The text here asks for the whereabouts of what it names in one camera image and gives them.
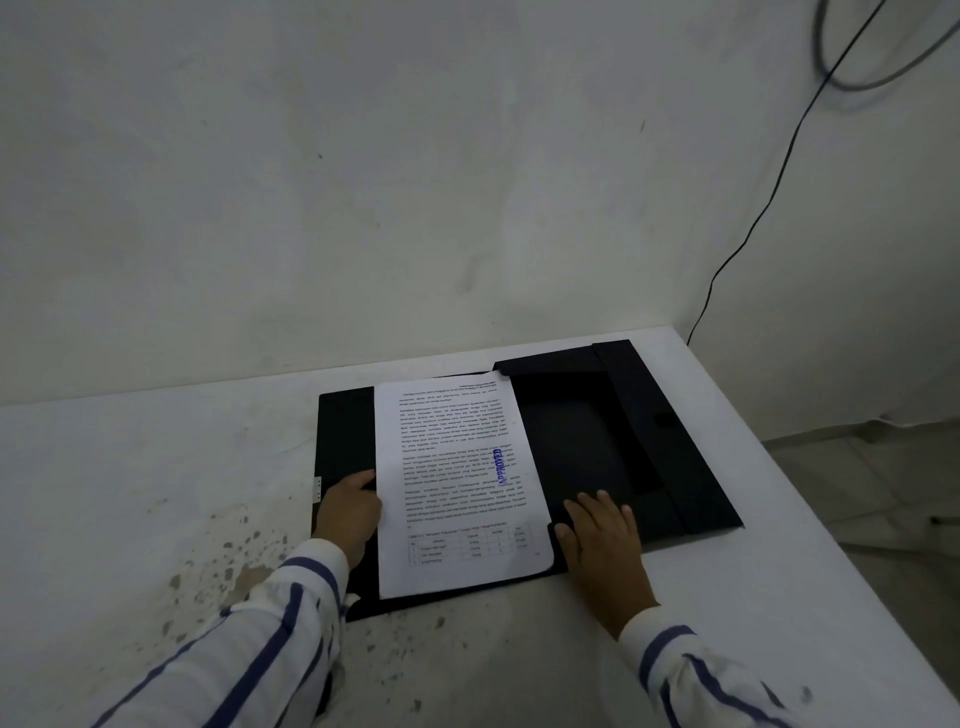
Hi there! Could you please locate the person's right forearm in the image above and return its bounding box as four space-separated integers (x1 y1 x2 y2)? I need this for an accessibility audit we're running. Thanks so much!
615 603 816 728

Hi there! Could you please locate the white printed paper sheet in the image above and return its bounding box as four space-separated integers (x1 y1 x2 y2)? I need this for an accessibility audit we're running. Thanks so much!
372 370 556 601

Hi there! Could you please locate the person's right hand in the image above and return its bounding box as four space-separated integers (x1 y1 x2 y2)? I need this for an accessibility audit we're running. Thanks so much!
552 489 660 630

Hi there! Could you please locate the black wall cable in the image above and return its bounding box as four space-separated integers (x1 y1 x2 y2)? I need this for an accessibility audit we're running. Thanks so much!
685 0 960 348

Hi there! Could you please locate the person's left forearm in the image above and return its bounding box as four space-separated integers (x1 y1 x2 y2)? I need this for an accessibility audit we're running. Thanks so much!
90 537 354 728

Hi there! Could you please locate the person's left hand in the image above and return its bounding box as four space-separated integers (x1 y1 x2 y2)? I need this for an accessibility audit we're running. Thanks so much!
312 469 386 571

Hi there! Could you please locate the black document folder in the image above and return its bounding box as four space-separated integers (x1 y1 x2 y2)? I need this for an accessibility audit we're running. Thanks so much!
311 339 745 624

